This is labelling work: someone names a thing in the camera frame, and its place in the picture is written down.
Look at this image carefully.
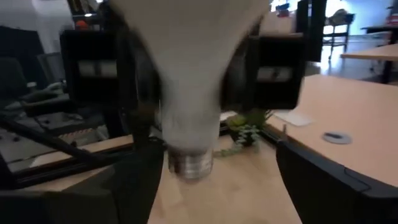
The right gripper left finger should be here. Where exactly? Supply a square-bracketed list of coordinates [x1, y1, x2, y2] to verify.
[0, 144, 165, 224]

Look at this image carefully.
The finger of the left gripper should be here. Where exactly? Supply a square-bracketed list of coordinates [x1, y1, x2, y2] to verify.
[130, 37, 164, 150]
[222, 40, 249, 113]

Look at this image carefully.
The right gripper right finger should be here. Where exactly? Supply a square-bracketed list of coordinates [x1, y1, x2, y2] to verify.
[275, 141, 398, 224]

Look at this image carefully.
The white flood lightbulb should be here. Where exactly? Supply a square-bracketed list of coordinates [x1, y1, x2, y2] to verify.
[108, 0, 271, 182]

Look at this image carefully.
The small potted green plant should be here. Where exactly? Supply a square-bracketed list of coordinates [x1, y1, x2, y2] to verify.
[214, 108, 275, 158]

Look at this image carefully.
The white rectangular tray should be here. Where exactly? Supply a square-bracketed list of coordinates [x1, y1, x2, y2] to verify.
[273, 110, 314, 128]

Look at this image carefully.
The large beige desk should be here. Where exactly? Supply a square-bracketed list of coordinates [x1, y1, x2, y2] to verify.
[266, 73, 398, 188]

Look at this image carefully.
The black cabinet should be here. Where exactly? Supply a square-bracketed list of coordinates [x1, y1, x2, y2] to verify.
[297, 0, 327, 63]

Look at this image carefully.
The light wooden table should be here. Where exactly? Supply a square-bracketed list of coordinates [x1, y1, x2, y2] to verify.
[340, 43, 398, 85]

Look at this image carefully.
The grey round cable grommet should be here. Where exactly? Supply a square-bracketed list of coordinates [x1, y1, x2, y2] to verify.
[322, 131, 353, 145]

